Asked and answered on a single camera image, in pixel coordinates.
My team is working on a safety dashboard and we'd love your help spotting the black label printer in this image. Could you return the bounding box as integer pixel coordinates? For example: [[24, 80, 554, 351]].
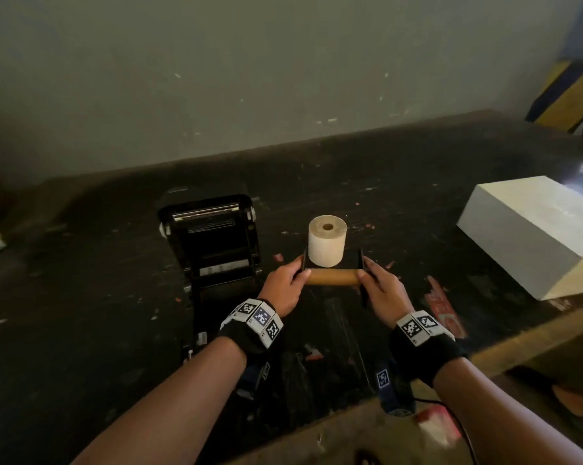
[[156, 192, 264, 365]]

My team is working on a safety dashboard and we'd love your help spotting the white paper roll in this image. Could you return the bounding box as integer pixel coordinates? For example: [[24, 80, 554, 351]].
[[307, 215, 348, 268]]

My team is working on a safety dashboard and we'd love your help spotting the red label sticker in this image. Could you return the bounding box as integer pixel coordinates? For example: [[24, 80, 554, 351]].
[[421, 275, 468, 340]]

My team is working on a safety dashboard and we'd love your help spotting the red white wrapper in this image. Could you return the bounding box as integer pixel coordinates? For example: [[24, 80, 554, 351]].
[[414, 404, 463, 449]]

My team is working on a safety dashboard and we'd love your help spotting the person's left hand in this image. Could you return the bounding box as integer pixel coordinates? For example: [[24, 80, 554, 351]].
[[257, 255, 313, 319]]

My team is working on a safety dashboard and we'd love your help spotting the black cable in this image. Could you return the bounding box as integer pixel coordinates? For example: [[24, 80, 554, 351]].
[[413, 397, 478, 465]]

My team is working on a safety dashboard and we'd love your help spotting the white cardboard box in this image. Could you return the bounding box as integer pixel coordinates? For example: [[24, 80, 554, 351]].
[[456, 175, 583, 302]]

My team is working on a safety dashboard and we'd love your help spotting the yellow black striped post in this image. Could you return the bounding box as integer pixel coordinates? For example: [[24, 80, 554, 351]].
[[524, 57, 583, 142]]

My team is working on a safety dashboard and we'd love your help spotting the brown cardboard tube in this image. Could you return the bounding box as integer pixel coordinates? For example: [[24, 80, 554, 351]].
[[303, 268, 363, 287]]

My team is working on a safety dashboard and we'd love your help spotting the person's right forearm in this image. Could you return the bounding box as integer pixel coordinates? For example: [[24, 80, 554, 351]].
[[432, 358, 583, 465]]

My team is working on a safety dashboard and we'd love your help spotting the black marker wristband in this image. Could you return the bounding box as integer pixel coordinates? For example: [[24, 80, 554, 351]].
[[216, 297, 285, 357], [390, 310, 470, 388]]

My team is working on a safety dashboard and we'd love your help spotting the black roll holder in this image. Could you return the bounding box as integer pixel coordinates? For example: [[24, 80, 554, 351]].
[[297, 246, 371, 309]]

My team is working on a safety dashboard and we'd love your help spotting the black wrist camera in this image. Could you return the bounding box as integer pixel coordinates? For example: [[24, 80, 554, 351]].
[[374, 364, 417, 417], [235, 360, 273, 401]]

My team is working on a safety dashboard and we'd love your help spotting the person's left forearm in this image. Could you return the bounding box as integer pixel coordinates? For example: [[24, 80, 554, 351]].
[[71, 336, 249, 465]]

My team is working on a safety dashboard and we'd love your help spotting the person's right hand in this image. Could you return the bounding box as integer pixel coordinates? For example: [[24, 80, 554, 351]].
[[357, 255, 416, 328]]

